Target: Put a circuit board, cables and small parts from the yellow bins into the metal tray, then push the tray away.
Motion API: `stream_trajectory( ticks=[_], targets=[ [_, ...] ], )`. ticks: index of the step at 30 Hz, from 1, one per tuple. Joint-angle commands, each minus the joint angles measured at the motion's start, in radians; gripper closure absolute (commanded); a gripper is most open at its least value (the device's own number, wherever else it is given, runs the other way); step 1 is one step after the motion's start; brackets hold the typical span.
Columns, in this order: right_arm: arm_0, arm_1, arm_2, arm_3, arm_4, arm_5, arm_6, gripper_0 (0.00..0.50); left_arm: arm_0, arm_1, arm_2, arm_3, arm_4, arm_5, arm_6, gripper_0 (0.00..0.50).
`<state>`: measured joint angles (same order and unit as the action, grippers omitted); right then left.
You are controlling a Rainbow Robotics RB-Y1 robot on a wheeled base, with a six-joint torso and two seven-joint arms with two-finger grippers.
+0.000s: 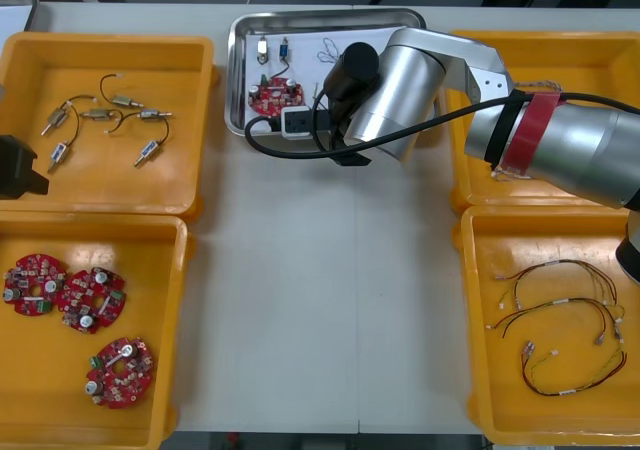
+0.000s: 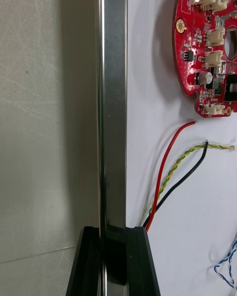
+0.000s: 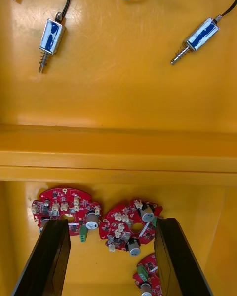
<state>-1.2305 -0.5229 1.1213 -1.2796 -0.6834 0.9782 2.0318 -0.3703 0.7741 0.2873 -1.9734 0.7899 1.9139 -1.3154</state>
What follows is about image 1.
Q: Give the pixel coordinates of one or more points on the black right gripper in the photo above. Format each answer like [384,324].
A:
[337,125]

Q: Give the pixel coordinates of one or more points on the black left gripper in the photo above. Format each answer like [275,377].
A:
[15,170]

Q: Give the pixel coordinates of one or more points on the blue label metal solenoid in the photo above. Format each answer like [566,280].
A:
[283,50]

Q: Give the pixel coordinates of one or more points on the white label metal solenoid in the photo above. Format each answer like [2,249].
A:
[262,49]

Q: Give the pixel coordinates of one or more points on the steel tray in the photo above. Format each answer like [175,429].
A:
[239,35]

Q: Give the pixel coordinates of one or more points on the silver and black right arm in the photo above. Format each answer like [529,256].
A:
[410,90]

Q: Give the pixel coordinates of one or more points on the round red circuit board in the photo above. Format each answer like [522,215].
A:
[30,270]
[80,290]
[125,375]
[275,97]

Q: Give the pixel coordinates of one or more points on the yellow-orange plastic bin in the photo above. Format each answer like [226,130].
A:
[165,320]
[150,195]
[460,190]
[475,370]

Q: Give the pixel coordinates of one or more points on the pile of metal solenoids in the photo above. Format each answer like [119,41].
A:
[125,101]

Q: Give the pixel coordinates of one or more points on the white paper sheet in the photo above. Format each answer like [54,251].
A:
[300,45]

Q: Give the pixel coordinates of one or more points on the grey metal tray corner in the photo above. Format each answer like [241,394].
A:
[30,10]

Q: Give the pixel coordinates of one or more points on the right arm wrist camera box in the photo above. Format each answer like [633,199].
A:
[300,132]

